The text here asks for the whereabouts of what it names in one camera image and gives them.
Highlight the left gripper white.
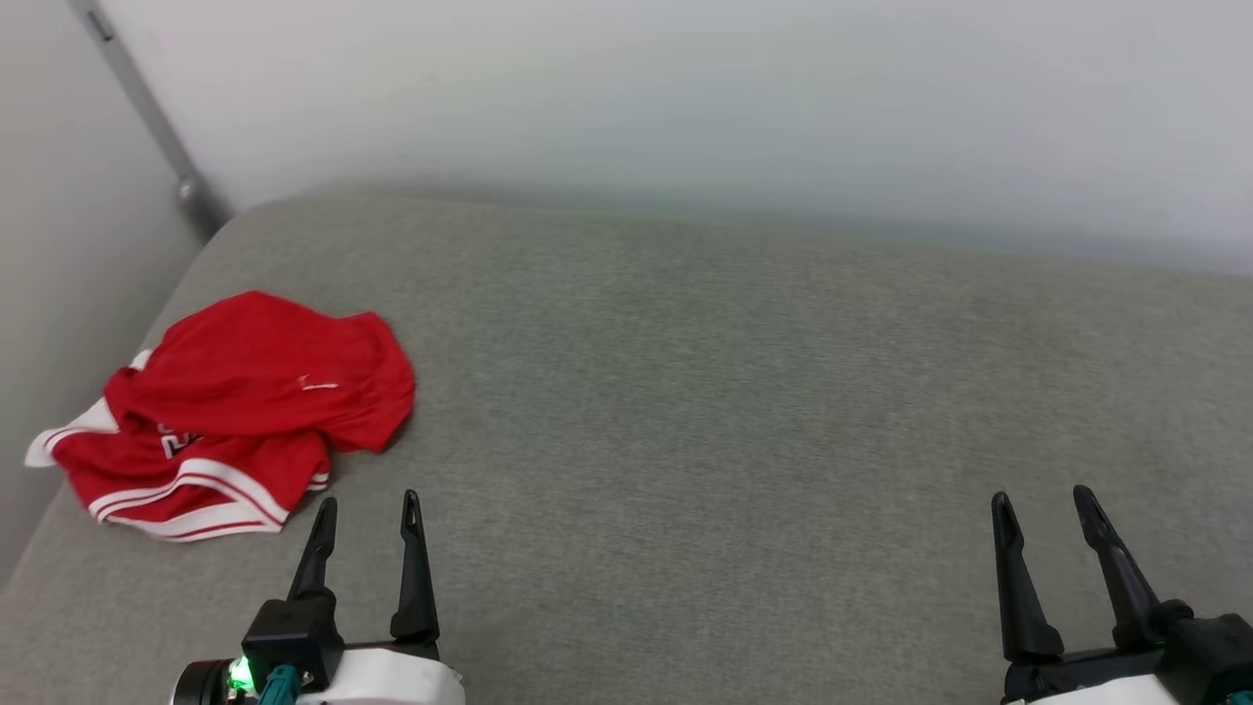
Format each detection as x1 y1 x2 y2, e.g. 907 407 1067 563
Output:
289 489 464 705

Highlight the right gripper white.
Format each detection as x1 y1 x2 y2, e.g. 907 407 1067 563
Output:
991 484 1168 705

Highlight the red basketball jersey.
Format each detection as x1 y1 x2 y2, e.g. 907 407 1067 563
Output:
24 290 417 542

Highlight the grey fabric sofa seat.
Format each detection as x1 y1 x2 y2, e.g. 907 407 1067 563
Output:
0 191 1253 705

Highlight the grey metal wall pole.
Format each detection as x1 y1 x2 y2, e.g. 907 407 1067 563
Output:
69 0 234 241

